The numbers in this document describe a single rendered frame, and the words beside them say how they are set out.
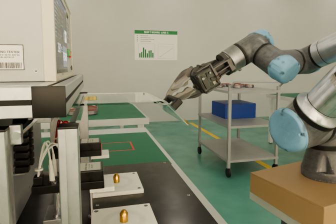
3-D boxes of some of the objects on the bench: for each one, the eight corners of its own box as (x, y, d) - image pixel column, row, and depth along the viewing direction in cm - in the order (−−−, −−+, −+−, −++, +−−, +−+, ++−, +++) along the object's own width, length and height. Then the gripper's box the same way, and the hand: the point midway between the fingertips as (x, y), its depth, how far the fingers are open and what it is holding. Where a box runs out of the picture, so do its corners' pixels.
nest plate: (136, 175, 101) (136, 171, 101) (143, 193, 87) (143, 188, 87) (92, 179, 97) (92, 175, 97) (91, 198, 83) (91, 194, 83)
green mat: (146, 132, 178) (146, 131, 178) (171, 164, 119) (171, 163, 119) (-28, 141, 155) (-28, 141, 155) (-103, 187, 96) (-103, 186, 96)
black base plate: (168, 166, 117) (168, 160, 117) (251, 276, 55) (251, 265, 55) (42, 176, 105) (42, 170, 105) (-31, 330, 44) (-32, 317, 43)
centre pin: (127, 218, 70) (127, 207, 69) (128, 222, 68) (128, 211, 68) (119, 219, 69) (119, 208, 69) (120, 223, 67) (119, 212, 67)
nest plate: (149, 207, 78) (149, 202, 78) (162, 239, 63) (162, 233, 63) (91, 214, 74) (91, 209, 74) (90, 249, 60) (90, 243, 60)
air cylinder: (72, 224, 69) (71, 201, 69) (69, 242, 62) (68, 217, 62) (49, 226, 68) (48, 204, 68) (44, 245, 61) (43, 220, 60)
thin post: (94, 215, 74) (93, 176, 73) (94, 218, 72) (93, 179, 71) (88, 215, 73) (87, 177, 72) (88, 219, 72) (86, 179, 71)
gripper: (227, 48, 82) (163, 87, 78) (241, 76, 83) (179, 115, 80) (214, 50, 90) (156, 85, 87) (227, 75, 92) (171, 111, 88)
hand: (168, 96), depth 86 cm, fingers closed, pressing on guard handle
